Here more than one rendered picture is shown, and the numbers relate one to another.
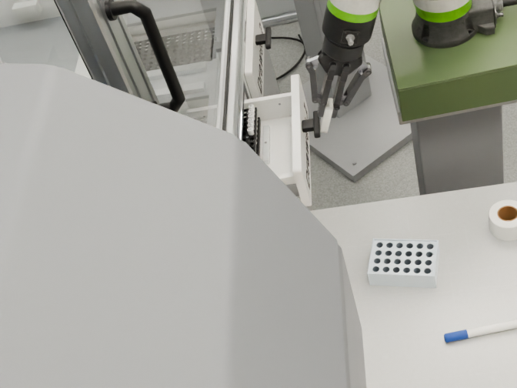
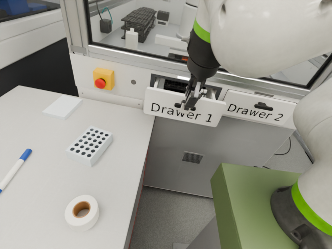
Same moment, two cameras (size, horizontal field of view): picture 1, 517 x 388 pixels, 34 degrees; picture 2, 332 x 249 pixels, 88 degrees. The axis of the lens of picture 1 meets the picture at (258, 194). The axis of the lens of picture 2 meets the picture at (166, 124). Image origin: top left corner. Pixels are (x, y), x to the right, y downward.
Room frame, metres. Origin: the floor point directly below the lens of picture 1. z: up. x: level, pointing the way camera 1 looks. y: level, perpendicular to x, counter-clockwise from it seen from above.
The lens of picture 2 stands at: (1.07, -0.62, 1.24)
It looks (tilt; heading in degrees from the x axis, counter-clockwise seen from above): 41 degrees down; 73
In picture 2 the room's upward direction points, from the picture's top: 13 degrees clockwise
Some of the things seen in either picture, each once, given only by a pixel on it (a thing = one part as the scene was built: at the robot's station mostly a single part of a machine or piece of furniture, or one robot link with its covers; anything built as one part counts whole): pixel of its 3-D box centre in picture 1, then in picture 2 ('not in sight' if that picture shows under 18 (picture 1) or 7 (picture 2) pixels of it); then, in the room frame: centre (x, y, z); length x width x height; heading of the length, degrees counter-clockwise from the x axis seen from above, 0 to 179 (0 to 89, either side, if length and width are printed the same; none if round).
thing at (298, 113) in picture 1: (301, 138); (183, 107); (1.27, -0.12, 0.87); 0.29 x 0.02 x 0.11; 165
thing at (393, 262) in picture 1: (404, 262); (91, 145); (0.96, -0.22, 0.78); 0.12 x 0.08 x 0.04; 64
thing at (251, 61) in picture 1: (255, 51); (256, 108); (1.60, -0.10, 0.87); 0.29 x 0.02 x 0.11; 165
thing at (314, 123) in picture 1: (311, 125); (185, 104); (1.27, -0.15, 0.91); 0.07 x 0.04 x 0.01; 165
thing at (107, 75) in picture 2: not in sight; (103, 79); (0.97, 0.05, 0.88); 0.07 x 0.05 x 0.07; 165
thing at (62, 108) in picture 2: not in sight; (63, 106); (0.82, 0.00, 0.77); 0.13 x 0.09 x 0.02; 72
